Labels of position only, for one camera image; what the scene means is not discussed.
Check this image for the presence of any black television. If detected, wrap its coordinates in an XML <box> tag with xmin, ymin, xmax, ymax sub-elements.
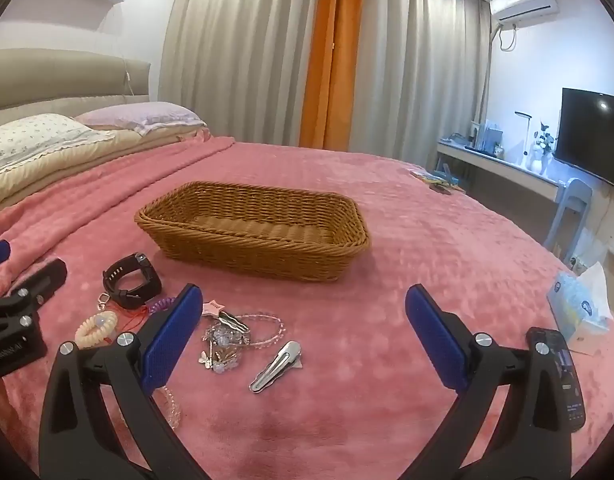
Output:
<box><xmin>554</xmin><ymin>87</ymin><xmax>614</xmax><ymax>187</ymax></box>

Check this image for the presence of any silver metal hair clip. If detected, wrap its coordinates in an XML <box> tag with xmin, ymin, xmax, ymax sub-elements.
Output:
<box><xmin>249</xmin><ymin>340</ymin><xmax>304</xmax><ymax>394</ymax></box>

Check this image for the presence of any white desk lamp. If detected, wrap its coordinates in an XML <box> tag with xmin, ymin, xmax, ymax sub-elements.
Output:
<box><xmin>515</xmin><ymin>111</ymin><xmax>535</xmax><ymax>156</ymax></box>

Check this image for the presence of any brown wicker basket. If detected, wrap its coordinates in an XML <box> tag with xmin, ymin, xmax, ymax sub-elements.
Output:
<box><xmin>134</xmin><ymin>181</ymin><xmax>372</xmax><ymax>282</ymax></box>

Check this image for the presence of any pale blue chair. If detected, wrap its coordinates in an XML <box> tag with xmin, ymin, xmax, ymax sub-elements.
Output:
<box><xmin>543</xmin><ymin>178</ymin><xmax>594</xmax><ymax>266</ymax></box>

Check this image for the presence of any purple spiral hair tie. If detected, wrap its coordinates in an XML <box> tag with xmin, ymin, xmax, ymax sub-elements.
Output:
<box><xmin>146</xmin><ymin>299</ymin><xmax>180</xmax><ymax>317</ymax></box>

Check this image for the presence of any beige padded headboard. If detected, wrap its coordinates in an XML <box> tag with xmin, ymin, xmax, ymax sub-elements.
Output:
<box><xmin>0</xmin><ymin>49</ymin><xmax>152</xmax><ymax>133</ymax></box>

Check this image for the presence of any cream spiral hair tie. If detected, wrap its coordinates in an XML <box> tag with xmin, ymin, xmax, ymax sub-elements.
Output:
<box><xmin>75</xmin><ymin>311</ymin><xmax>118</xmax><ymax>348</ymax></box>

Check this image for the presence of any small colourful items pile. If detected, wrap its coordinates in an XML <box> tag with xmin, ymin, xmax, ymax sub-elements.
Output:
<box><xmin>409</xmin><ymin>169</ymin><xmax>468</xmax><ymax>195</ymax></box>

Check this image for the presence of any orange curtain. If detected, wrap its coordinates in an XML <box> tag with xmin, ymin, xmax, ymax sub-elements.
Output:
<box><xmin>299</xmin><ymin>0</ymin><xmax>368</xmax><ymax>152</ymax></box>

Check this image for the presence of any black wristwatch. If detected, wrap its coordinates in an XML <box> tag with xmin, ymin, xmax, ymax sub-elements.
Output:
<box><xmin>103</xmin><ymin>252</ymin><xmax>162</xmax><ymax>310</ymax></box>

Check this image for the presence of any blue desk box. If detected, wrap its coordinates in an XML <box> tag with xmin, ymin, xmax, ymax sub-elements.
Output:
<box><xmin>482</xmin><ymin>120</ymin><xmax>505</xmax><ymax>153</ymax></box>

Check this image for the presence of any white vase with plant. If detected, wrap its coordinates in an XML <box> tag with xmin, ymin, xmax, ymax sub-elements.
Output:
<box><xmin>529</xmin><ymin>122</ymin><xmax>558</xmax><ymax>176</ymax></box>

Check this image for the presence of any white air conditioner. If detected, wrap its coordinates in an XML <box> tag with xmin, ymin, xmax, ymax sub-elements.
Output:
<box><xmin>489</xmin><ymin>0</ymin><xmax>559</xmax><ymax>23</ymax></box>

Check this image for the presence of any blue tissue pack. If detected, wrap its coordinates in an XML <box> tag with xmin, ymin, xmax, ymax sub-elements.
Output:
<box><xmin>547</xmin><ymin>262</ymin><xmax>614</xmax><ymax>356</ymax></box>

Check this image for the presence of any white floral pillow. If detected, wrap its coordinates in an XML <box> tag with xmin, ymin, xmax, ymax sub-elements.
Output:
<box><xmin>0</xmin><ymin>113</ymin><xmax>118</xmax><ymax>178</ymax></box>

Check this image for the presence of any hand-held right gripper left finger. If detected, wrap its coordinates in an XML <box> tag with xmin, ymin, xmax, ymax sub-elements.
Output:
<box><xmin>38</xmin><ymin>283</ymin><xmax>204</xmax><ymax>480</ymax></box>

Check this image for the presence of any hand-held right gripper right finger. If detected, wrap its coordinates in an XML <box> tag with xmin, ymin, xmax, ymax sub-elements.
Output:
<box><xmin>405</xmin><ymin>284</ymin><xmax>572</xmax><ymax>480</ymax></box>

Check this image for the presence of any white desk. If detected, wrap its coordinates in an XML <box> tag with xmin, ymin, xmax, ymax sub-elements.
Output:
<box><xmin>435</xmin><ymin>137</ymin><xmax>570</xmax><ymax>203</ymax></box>

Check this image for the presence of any clear crystal bead bracelet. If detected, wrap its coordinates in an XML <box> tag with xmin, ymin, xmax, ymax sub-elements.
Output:
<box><xmin>154</xmin><ymin>386</ymin><xmax>182</xmax><ymax>430</ymax></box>

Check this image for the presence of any beige quilt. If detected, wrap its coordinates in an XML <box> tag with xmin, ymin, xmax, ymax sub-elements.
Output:
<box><xmin>0</xmin><ymin>127</ymin><xmax>210</xmax><ymax>211</ymax></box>

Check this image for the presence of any pink plush blanket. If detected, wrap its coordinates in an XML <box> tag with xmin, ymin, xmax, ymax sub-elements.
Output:
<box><xmin>0</xmin><ymin>135</ymin><xmax>614</xmax><ymax>480</ymax></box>

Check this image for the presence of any grey curtain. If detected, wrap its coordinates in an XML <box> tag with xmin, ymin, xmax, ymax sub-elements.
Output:
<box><xmin>337</xmin><ymin>0</ymin><xmax>492</xmax><ymax>166</ymax></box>
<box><xmin>159</xmin><ymin>0</ymin><xmax>332</xmax><ymax>148</ymax></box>

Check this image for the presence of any pale pink bead bracelet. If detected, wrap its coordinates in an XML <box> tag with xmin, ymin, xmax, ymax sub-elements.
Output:
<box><xmin>234</xmin><ymin>312</ymin><xmax>286</xmax><ymax>350</ymax></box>

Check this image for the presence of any rhinestone butterfly jewelry cluster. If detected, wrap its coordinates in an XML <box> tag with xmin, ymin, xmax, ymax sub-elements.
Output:
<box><xmin>199</xmin><ymin>322</ymin><xmax>252</xmax><ymax>375</ymax></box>

